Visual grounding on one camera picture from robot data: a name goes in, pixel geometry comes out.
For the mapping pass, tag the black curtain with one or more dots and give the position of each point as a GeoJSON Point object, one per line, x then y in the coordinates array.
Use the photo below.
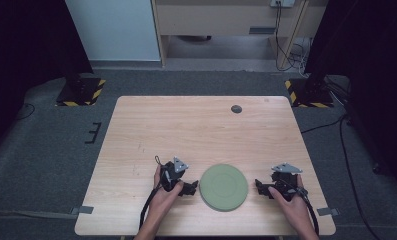
{"type": "Point", "coordinates": [26, 50]}
{"type": "Point", "coordinates": [369, 66]}

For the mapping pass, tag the person's left hand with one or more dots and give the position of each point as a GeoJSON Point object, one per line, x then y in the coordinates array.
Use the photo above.
{"type": "Point", "coordinates": [162, 201]}

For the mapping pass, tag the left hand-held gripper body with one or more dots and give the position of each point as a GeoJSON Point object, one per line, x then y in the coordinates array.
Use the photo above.
{"type": "Point", "coordinates": [172, 173]}

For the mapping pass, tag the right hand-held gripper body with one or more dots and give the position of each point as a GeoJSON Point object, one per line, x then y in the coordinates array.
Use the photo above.
{"type": "Point", "coordinates": [286, 181]}

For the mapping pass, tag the grey tape piece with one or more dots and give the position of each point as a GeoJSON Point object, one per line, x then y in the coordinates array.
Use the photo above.
{"type": "Point", "coordinates": [327, 211]}
{"type": "Point", "coordinates": [82, 210]}

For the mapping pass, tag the person's right hand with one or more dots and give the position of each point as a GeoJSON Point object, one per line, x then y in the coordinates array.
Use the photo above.
{"type": "Point", "coordinates": [294, 210]}

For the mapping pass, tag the green round plate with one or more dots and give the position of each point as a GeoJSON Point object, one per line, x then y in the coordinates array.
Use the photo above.
{"type": "Point", "coordinates": [223, 187]}

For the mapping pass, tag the black stand base striped edge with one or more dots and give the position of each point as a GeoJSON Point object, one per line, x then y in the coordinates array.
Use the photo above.
{"type": "Point", "coordinates": [311, 95]}
{"type": "Point", "coordinates": [81, 91]}

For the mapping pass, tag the grey power strip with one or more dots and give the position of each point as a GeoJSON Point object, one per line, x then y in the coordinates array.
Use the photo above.
{"type": "Point", "coordinates": [282, 3]}

